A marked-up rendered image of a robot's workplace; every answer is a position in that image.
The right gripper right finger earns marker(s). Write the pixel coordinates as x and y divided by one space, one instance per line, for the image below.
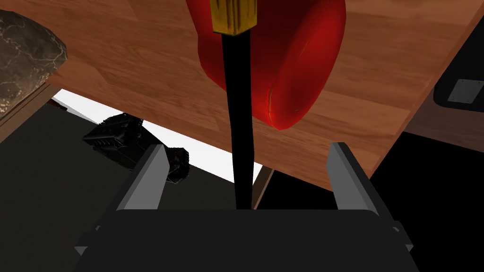
348 185

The brown marbled round loaf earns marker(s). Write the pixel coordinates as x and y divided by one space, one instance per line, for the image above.
26 56

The brown wooden table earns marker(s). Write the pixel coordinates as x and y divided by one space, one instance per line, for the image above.
143 56

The black panel with grey plate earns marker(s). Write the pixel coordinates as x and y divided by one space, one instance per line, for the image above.
461 75

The black ridged block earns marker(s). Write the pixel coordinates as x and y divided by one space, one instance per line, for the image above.
117 138

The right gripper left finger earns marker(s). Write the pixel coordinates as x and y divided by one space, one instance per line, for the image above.
145 185

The red apple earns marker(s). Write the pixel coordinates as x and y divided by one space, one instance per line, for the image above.
295 60

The black rod with gold collar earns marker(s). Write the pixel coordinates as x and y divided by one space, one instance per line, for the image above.
238 113

